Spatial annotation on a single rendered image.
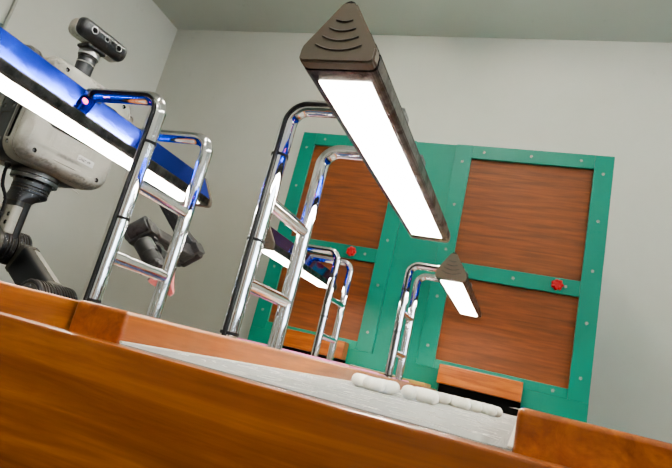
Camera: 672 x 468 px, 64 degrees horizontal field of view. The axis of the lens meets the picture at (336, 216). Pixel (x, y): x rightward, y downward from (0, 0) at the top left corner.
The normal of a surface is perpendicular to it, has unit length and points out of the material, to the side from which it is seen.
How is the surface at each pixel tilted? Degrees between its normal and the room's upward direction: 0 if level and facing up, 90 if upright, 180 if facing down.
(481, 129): 90
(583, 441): 90
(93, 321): 90
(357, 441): 90
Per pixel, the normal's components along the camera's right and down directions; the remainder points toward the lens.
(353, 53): -0.30, -0.32
